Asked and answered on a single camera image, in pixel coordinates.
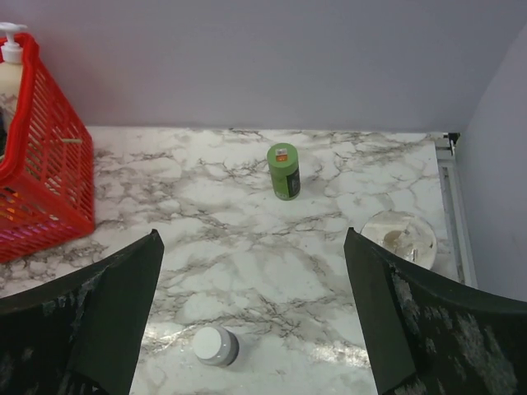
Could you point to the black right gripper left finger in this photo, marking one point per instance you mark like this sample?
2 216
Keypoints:
81 333

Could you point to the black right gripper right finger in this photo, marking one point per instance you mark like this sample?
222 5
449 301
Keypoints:
427 334

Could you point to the white pill bottle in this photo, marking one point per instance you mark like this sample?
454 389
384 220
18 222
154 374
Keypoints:
215 346

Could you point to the camouflage tape roll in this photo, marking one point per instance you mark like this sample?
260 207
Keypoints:
404 234

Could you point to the red plastic shopping basket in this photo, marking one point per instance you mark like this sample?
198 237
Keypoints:
47 173

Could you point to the green cylindrical bottle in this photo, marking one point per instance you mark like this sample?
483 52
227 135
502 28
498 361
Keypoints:
283 164

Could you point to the white pump lotion bottle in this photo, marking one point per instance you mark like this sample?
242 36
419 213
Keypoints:
11 64

